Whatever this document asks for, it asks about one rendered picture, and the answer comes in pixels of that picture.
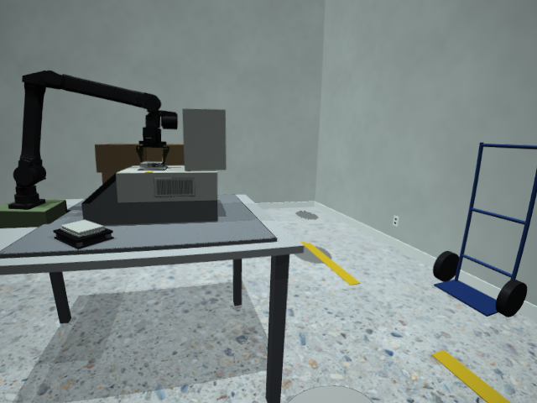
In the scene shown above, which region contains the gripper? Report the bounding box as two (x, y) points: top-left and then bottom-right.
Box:
(135, 141), (169, 165)

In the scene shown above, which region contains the white thermal cycler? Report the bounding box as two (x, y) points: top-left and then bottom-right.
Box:
(81, 109), (227, 225)

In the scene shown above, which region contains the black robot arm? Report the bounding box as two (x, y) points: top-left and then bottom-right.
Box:
(8, 71), (178, 210)

